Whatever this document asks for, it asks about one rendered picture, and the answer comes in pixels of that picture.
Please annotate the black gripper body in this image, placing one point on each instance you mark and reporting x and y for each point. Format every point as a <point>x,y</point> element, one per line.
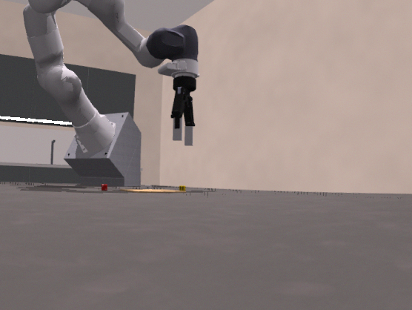
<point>188,82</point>

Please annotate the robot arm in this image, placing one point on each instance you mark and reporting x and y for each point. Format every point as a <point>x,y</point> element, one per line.
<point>94,130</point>

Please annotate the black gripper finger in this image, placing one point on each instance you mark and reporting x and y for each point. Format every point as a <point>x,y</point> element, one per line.
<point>189,123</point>
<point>177,112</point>

